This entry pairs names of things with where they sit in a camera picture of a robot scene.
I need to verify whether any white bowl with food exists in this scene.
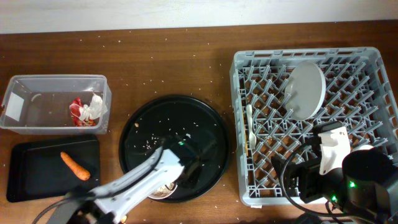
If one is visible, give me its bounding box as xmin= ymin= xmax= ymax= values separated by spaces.
xmin=149 ymin=183 xmax=178 ymax=200

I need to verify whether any white plastic fork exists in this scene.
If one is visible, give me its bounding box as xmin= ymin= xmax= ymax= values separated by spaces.
xmin=246 ymin=104 xmax=256 ymax=150

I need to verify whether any white cup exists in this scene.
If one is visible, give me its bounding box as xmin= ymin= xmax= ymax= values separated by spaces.
xmin=352 ymin=144 xmax=373 ymax=152

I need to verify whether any orange carrot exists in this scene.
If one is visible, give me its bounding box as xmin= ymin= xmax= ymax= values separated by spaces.
xmin=60 ymin=152 xmax=91 ymax=180

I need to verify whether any grey plate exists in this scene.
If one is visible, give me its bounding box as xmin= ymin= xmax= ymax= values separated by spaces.
xmin=284 ymin=62 xmax=326 ymax=121

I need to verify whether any white tissue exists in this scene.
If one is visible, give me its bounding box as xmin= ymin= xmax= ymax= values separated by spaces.
xmin=78 ymin=94 xmax=108 ymax=121

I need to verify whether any wooden chopstick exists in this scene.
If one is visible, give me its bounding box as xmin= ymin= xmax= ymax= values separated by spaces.
xmin=242 ymin=114 xmax=248 ymax=156

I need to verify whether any red snack wrapper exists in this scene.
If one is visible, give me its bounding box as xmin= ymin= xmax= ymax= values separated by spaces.
xmin=69 ymin=97 xmax=96 ymax=127

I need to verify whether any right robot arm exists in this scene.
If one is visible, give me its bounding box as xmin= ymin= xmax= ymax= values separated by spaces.
xmin=271 ymin=121 xmax=397 ymax=223

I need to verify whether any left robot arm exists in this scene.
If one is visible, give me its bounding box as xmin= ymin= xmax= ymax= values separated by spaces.
xmin=47 ymin=134 xmax=217 ymax=223

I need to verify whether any grey dishwasher rack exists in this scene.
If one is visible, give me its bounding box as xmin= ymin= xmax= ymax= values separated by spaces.
xmin=229 ymin=47 xmax=397 ymax=207

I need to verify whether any round black tray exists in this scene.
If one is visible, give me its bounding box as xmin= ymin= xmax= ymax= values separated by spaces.
xmin=119 ymin=95 xmax=231 ymax=203

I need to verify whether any black rectangular tray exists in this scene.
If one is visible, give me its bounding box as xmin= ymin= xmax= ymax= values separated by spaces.
xmin=6 ymin=134 xmax=100 ymax=202

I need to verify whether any clear plastic bin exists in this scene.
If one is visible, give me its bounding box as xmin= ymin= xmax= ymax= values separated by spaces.
xmin=1 ymin=75 xmax=112 ymax=135

